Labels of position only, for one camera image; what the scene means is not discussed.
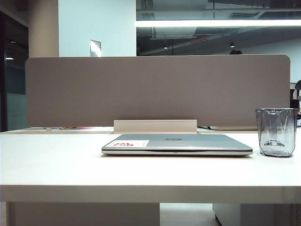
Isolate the white cable tray flap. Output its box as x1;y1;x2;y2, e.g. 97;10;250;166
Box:
113;119;198;133

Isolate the clear faceted water cup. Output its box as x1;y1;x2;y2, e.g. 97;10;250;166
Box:
255;107;299;158

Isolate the beige fabric desk divider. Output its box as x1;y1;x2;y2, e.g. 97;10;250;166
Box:
24;54;292;129

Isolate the framed wall notice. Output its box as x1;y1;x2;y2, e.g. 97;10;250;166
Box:
89;39;102;57

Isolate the pink paper sheet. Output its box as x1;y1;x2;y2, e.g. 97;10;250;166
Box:
60;126;95;130

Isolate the white desk support panel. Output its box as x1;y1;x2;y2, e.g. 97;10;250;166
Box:
7;202;160;226

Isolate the white red slogan sticker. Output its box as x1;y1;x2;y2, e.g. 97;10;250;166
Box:
105;139;151;148

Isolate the seated person in black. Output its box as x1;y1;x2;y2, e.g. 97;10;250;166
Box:
290;80;301;116

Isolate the long ceiling light strip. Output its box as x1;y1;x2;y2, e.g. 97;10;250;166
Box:
135;19;301;27

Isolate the white flat device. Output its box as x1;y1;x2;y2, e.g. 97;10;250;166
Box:
210;126;258;131

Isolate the white under-desk cabinet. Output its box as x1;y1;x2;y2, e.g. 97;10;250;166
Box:
213;202;301;226

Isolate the silver closed laptop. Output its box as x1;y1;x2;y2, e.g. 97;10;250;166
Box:
101;133;253;156

